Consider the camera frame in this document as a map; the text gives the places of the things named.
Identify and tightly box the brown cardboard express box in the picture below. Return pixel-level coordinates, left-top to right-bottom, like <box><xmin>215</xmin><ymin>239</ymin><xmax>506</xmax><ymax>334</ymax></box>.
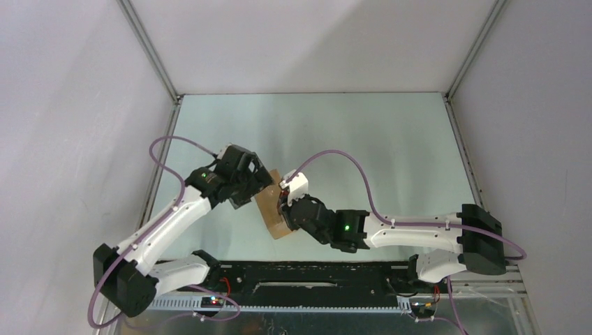
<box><xmin>255</xmin><ymin>169</ymin><xmax>293</xmax><ymax>239</ymax></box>

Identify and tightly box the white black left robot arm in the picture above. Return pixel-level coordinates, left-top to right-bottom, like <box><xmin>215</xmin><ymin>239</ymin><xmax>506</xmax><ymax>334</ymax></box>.
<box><xmin>91</xmin><ymin>144</ymin><xmax>274</xmax><ymax>317</ymax></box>

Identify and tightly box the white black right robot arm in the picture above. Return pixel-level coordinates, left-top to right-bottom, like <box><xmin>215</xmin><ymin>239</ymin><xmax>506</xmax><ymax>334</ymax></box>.
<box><xmin>278</xmin><ymin>195</ymin><xmax>506</xmax><ymax>292</ymax></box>

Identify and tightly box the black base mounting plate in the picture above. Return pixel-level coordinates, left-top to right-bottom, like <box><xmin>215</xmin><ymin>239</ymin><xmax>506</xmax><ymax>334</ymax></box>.
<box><xmin>201</xmin><ymin>261</ymin><xmax>447</xmax><ymax>307</ymax></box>

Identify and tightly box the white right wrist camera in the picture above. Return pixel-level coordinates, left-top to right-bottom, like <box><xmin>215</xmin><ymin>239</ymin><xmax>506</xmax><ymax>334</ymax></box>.
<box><xmin>279</xmin><ymin>170</ymin><xmax>309</xmax><ymax>207</ymax></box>

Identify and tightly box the grey cable duct rail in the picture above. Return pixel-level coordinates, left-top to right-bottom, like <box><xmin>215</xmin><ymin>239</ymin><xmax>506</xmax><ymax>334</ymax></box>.
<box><xmin>145</xmin><ymin>295</ymin><xmax>412</xmax><ymax>313</ymax></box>

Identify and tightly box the aluminium frame post left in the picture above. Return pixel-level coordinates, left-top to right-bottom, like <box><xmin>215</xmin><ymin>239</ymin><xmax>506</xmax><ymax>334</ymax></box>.
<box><xmin>116</xmin><ymin>0</ymin><xmax>182</xmax><ymax>105</ymax></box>

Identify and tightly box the aluminium frame post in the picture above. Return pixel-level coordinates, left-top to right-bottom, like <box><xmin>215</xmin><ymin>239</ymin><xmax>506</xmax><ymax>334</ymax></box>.
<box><xmin>116</xmin><ymin>0</ymin><xmax>182</xmax><ymax>105</ymax></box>
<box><xmin>444</xmin><ymin>0</ymin><xmax>510</xmax><ymax>101</ymax></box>

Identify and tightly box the aluminium frame post right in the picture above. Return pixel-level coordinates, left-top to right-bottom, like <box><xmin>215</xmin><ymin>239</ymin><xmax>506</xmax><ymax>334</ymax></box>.
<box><xmin>444</xmin><ymin>0</ymin><xmax>510</xmax><ymax>101</ymax></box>

